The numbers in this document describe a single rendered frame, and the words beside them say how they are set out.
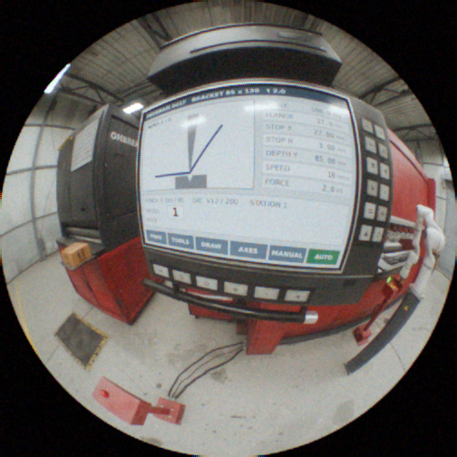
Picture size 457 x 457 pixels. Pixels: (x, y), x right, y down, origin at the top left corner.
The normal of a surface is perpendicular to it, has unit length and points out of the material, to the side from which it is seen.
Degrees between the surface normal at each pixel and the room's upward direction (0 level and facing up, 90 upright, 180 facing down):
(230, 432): 0
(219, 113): 90
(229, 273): 90
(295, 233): 90
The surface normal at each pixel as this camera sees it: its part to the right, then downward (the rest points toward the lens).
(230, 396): 0.03, -0.96
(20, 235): 1.00, 0.04
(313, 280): -0.25, 0.25
